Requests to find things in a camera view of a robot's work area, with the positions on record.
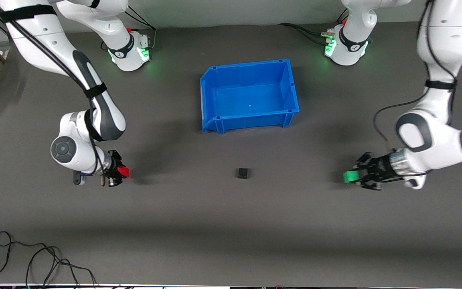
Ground dark grey table mat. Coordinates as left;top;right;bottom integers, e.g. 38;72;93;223
0;14;462;286

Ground blue plastic storage bin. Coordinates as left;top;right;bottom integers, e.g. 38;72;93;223
200;59;300;134

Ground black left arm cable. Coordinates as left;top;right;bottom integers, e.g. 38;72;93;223
373;0;458;142

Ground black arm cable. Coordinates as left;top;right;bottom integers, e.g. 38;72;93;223
373;0;458;142
0;0;108;177

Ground loose thin black cable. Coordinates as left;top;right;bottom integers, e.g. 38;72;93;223
0;231;97;289

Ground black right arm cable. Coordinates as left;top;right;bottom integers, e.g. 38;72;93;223
0;0;108;177

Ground black right arm base cables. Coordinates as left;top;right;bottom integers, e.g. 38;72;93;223
101;7;158;52

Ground black arm base cables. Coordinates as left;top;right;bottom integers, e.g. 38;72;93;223
277;8;373;45
101;7;158;52

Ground black left arm base cables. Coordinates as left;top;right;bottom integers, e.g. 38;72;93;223
277;8;373;45

